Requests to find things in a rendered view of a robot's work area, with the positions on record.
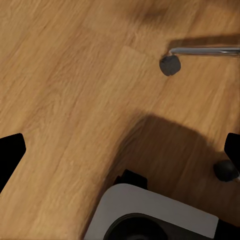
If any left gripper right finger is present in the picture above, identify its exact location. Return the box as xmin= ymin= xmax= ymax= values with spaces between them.
xmin=224 ymin=132 xmax=240 ymax=173

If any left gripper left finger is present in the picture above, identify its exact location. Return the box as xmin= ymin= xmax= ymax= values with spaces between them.
xmin=0 ymin=133 xmax=26 ymax=193

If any swivel chair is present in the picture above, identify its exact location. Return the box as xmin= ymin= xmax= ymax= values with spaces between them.
xmin=159 ymin=46 xmax=240 ymax=183

